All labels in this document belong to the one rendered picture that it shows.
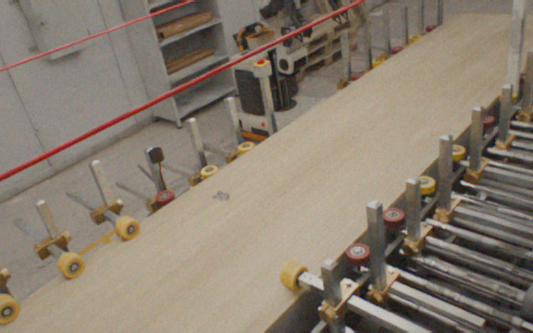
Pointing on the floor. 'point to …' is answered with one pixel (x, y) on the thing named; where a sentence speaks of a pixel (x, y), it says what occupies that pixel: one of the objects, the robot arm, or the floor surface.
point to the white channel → (516, 44)
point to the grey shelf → (154, 82)
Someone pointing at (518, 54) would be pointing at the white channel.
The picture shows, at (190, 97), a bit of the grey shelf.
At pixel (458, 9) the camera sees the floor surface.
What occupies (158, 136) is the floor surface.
